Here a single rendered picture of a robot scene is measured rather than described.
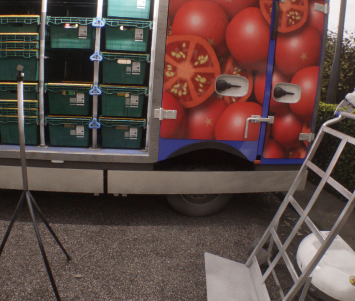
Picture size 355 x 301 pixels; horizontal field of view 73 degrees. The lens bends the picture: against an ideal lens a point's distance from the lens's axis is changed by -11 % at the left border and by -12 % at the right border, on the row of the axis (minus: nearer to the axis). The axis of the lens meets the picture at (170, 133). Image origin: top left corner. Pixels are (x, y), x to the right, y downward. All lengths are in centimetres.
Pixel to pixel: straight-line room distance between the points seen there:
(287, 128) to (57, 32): 212
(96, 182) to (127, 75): 91
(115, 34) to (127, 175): 115
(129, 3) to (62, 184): 158
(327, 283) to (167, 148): 146
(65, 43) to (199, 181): 160
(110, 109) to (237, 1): 136
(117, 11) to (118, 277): 198
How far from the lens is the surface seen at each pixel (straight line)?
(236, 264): 202
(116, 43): 227
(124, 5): 232
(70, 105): 232
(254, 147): 242
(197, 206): 260
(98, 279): 192
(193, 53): 214
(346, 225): 294
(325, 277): 171
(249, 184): 253
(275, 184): 267
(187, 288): 188
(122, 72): 225
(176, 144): 219
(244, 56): 227
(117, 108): 227
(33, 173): 238
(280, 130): 250
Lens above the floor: 130
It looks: 12 degrees down
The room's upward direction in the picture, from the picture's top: 4 degrees clockwise
